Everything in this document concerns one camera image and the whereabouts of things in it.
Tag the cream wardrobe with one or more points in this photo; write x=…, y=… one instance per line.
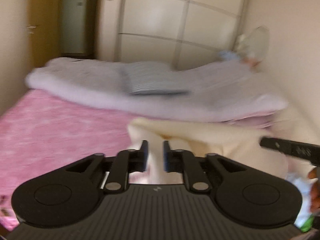
x=183, y=33

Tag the round vanity mirror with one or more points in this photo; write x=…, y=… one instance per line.
x=253, y=47

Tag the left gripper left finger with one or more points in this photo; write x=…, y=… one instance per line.
x=132, y=160

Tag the green knit garment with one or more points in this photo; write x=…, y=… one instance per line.
x=307, y=225

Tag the person's right hand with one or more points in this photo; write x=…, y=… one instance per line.
x=314, y=192

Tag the pink rose blanket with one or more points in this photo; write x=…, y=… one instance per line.
x=42, y=133

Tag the lilac striped quilt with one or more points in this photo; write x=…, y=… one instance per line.
x=216, y=92

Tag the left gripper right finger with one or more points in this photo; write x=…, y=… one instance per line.
x=173, y=159

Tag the cream knit sweater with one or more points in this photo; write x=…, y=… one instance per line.
x=236, y=143

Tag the wooden door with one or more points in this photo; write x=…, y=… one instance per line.
x=44, y=30

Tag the grey checked pillow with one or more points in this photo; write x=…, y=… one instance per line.
x=152, y=78

